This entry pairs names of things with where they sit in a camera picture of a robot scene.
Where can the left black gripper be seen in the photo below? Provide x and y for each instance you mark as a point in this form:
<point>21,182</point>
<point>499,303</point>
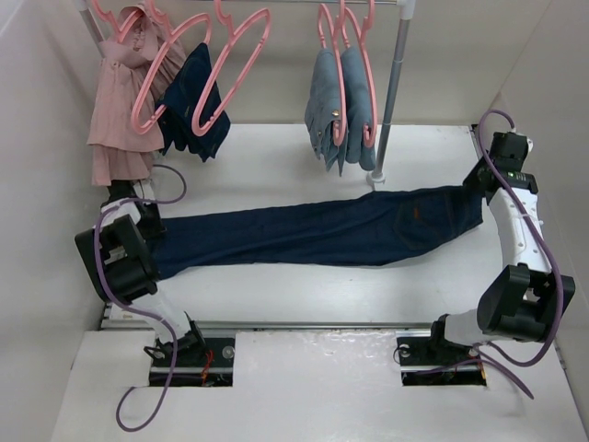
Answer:
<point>156,228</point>

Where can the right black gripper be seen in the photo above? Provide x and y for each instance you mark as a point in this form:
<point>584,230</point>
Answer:
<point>471,180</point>

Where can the dark blue denim trousers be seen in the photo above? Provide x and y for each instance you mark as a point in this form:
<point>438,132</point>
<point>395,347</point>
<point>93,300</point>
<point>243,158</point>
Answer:
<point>375,229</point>

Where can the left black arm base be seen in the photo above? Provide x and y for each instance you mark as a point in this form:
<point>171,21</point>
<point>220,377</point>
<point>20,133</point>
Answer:
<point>201,366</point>

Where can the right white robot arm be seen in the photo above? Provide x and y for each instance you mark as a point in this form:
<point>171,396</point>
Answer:
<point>526,300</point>

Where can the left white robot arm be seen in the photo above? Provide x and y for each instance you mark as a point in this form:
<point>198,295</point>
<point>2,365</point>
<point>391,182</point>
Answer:
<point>124,272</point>

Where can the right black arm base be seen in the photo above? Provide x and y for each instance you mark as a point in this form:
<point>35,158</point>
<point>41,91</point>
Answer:
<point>424,364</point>

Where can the pink hanger right jeans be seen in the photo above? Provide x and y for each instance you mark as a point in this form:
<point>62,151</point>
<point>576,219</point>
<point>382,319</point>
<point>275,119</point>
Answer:
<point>354,35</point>

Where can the pink hanger jeans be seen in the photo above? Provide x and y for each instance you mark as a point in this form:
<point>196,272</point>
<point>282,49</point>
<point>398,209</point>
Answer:
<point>354,35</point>
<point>335,30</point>

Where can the pink hanger left jeans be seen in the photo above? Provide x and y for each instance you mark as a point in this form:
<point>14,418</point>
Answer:
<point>335,30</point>

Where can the pink hanger with skirt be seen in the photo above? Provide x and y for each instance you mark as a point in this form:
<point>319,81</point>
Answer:
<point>120,30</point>

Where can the pink pleated skirt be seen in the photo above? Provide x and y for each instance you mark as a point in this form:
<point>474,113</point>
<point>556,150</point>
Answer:
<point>119,152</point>

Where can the light blue jeans right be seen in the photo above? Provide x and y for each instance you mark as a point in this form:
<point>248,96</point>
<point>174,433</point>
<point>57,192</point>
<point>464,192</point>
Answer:
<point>359,112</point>

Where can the light blue jeans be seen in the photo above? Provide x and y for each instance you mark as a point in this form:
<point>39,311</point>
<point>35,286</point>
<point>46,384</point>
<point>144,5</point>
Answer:
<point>321,110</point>
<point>359,112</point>

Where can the metal clothes rack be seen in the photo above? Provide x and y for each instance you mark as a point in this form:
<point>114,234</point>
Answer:
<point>375,178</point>

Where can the light blue jeans left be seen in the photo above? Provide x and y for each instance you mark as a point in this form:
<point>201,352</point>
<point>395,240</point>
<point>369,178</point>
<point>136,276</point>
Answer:
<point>321,110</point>

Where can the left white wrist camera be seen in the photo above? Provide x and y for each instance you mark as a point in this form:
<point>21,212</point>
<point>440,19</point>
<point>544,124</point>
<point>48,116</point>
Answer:
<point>144,189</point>

